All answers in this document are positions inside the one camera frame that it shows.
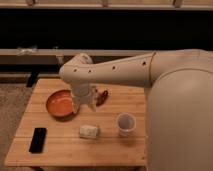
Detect black smartphone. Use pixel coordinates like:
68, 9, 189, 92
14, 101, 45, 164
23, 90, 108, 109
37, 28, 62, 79
29, 128, 47, 153

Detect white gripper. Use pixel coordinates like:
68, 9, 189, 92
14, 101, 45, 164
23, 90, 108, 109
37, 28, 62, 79
71, 84, 97, 114

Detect white rectangular box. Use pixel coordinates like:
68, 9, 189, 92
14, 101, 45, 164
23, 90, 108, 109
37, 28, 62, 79
79, 125, 99, 139

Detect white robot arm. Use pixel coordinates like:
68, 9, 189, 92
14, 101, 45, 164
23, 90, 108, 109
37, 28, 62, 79
59, 49, 213, 171

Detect wooden table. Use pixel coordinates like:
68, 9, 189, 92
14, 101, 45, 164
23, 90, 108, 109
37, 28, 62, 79
5, 79, 146, 167

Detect orange ceramic bowl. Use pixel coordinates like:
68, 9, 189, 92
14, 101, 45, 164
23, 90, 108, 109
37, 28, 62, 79
46, 90, 75, 118

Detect long grey bench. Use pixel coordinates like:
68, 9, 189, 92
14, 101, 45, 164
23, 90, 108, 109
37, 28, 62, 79
0, 49, 149, 87

